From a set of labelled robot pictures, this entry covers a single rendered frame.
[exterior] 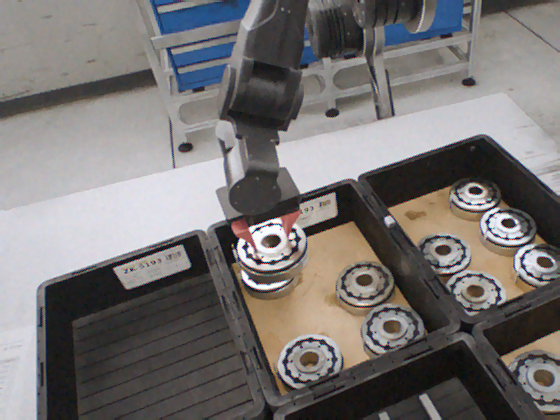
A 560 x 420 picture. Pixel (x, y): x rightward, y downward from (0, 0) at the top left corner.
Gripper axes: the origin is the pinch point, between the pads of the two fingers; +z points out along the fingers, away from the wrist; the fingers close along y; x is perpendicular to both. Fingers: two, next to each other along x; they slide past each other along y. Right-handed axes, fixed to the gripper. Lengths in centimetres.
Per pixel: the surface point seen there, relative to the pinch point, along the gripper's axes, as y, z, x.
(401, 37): 115, 80, 179
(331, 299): 7.7, 20.8, 0.2
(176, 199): -14, 37, 59
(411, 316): 17.7, 17.5, -11.2
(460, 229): 37.2, 21.6, 4.9
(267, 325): -4.5, 20.6, -0.1
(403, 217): 28.9, 21.9, 13.2
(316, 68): 67, 85, 183
